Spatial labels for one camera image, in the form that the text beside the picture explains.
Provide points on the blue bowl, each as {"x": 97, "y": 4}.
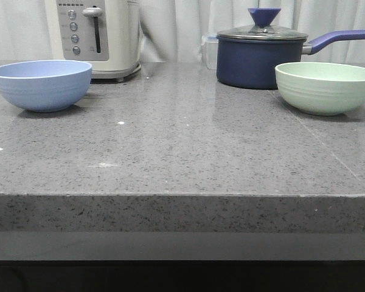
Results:
{"x": 45, "y": 86}

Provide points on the green bowl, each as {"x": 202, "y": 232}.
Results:
{"x": 324, "y": 89}

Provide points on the clear plastic container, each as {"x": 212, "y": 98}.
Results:
{"x": 209, "y": 48}

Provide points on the dark blue saucepan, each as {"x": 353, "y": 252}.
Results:
{"x": 250, "y": 63}

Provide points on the cream white toaster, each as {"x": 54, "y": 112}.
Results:
{"x": 101, "y": 32}

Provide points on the glass pot lid blue knob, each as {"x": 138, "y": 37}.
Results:
{"x": 262, "y": 29}

